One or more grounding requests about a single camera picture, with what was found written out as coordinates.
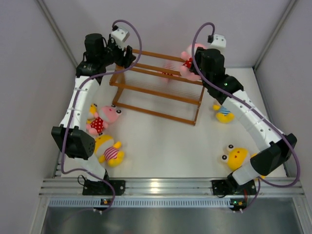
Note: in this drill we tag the yellow blue-striped toy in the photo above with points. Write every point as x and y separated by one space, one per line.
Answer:
92 113
222 114

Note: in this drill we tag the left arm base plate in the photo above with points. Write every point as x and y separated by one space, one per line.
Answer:
101 188

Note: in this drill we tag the yellow blue-striped toy right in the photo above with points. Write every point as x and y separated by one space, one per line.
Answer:
222 114

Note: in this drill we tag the yellow pink-striped toy left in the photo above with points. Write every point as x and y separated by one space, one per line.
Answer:
107 150

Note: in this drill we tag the aluminium front rail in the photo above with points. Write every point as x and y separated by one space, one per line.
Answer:
193 187

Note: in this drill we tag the pink red-dotted toy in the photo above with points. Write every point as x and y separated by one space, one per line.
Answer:
102 119
170 65
185 68

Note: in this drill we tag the perforated grey cable duct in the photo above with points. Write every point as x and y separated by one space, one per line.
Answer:
120 202

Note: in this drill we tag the brown wooden shelf rack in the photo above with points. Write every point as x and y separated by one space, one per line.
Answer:
145 78

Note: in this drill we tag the yellow pink-striped toy right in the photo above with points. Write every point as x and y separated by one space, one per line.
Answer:
239 161

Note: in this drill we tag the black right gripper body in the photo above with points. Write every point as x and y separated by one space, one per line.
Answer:
193 69

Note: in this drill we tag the yellow blue-striped toy left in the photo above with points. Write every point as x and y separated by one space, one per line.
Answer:
92 113

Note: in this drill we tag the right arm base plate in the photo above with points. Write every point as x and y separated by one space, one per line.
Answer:
222 188

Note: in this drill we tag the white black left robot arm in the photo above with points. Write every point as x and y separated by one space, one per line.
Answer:
71 136

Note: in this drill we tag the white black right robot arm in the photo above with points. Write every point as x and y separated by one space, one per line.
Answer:
275 147

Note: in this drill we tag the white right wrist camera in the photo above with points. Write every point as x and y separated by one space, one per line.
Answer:
217 42

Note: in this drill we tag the yellow pink-striped toy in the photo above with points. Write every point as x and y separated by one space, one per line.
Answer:
107 150
239 161

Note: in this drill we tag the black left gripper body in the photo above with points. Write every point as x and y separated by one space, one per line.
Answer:
113 54

